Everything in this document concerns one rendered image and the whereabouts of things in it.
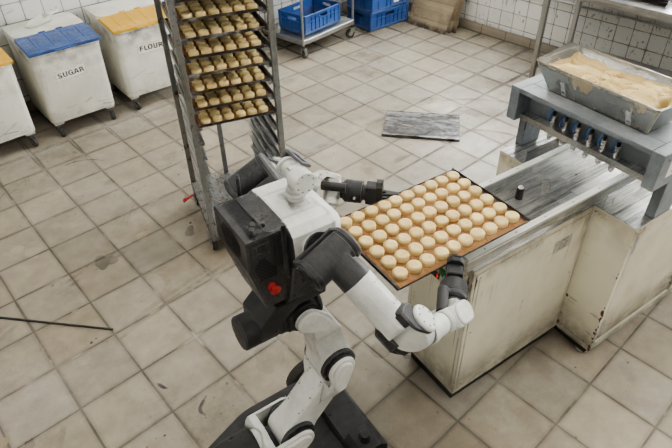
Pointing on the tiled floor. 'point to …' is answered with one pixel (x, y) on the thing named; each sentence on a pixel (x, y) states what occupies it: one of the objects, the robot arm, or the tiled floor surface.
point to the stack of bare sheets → (422, 126)
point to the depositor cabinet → (607, 254)
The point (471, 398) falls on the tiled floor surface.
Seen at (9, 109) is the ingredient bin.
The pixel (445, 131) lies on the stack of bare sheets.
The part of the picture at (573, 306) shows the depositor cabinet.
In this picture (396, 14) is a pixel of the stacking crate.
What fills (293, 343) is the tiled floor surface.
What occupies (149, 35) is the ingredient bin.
